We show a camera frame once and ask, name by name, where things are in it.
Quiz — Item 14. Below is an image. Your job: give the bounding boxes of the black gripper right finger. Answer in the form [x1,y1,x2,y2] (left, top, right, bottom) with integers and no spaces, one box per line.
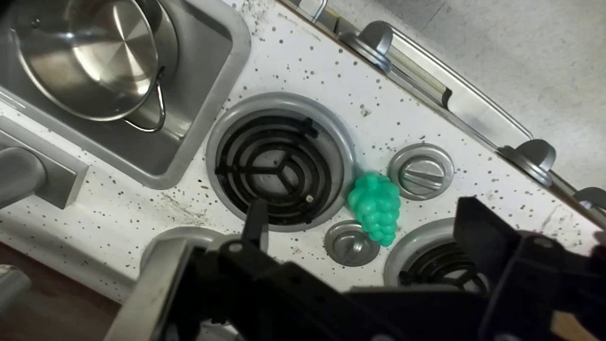
[352,197,606,341]

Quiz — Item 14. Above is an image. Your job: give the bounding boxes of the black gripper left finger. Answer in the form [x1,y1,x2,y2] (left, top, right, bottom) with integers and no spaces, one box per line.
[102,197,405,341]

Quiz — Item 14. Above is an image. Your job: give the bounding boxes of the green toy grape bunch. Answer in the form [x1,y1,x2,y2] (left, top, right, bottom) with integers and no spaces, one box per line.
[347,172,402,246]

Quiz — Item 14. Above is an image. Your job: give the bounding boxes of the front left stove burner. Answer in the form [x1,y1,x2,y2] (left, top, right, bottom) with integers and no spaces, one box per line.
[383,218,491,295]

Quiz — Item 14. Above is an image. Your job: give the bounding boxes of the stove burner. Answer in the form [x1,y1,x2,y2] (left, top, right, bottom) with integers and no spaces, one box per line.
[205,93,356,231]
[383,218,491,295]

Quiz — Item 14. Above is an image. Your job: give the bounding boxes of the grey stove knob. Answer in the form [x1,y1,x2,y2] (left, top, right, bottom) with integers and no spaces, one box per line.
[324,220,381,267]
[386,144,455,201]

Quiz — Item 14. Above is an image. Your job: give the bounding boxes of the front right stove burner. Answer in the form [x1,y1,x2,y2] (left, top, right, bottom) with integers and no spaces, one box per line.
[205,93,356,231]

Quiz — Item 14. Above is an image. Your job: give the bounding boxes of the grey toy sink basin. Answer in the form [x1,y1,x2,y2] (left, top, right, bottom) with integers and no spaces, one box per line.
[0,0,252,189]

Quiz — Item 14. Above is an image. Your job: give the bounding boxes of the stainless steel pot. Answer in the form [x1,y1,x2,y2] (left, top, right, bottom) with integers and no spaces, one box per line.
[10,0,178,134]

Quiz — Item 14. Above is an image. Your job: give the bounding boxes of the silver toy faucet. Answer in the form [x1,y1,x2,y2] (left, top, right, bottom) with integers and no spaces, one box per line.
[0,117,87,208]

